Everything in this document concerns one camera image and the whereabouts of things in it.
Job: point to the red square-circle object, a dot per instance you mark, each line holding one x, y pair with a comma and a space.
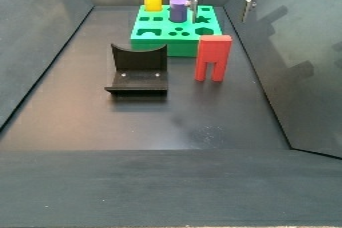
212, 51

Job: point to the green shape-sorter fixture block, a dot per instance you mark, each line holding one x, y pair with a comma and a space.
153, 30

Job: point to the black curved regrasp stand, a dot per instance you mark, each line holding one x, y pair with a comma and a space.
140, 71

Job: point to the purple cylinder peg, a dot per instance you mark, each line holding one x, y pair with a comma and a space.
177, 10

